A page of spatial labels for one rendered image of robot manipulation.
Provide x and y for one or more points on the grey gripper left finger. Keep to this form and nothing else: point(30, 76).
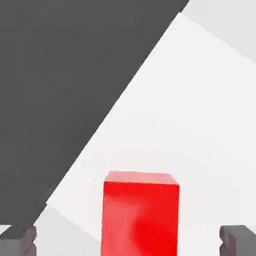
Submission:
point(18, 243)

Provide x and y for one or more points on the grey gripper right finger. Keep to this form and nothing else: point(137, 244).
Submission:
point(238, 242)

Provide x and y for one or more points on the small red cube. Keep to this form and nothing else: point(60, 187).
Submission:
point(140, 216)

